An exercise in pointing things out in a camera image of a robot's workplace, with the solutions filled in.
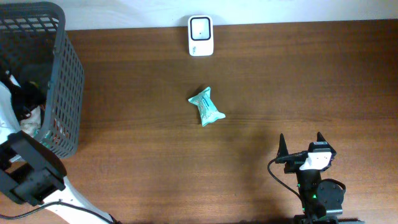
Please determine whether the white floral cream tube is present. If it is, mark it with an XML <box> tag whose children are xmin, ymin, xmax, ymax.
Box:
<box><xmin>20</xmin><ymin>106</ymin><xmax>42</xmax><ymax>137</ymax></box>

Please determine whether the teal snack packet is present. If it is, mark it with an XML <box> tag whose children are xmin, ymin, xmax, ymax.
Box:
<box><xmin>188</xmin><ymin>86</ymin><xmax>226</xmax><ymax>127</ymax></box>

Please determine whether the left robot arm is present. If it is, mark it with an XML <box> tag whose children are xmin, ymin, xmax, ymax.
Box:
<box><xmin>1</xmin><ymin>71</ymin><xmax>117</xmax><ymax>223</ymax></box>

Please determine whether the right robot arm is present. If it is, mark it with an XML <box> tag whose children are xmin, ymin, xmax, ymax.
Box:
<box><xmin>267</xmin><ymin>132</ymin><xmax>363</xmax><ymax>224</ymax></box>

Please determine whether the white barcode scanner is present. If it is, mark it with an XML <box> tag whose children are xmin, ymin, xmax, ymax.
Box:
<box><xmin>187</xmin><ymin>15</ymin><xmax>214</xmax><ymax>57</ymax></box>

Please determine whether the grey plastic mesh basket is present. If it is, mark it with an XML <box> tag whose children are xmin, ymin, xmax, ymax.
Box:
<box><xmin>1</xmin><ymin>2</ymin><xmax>85</xmax><ymax>159</ymax></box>

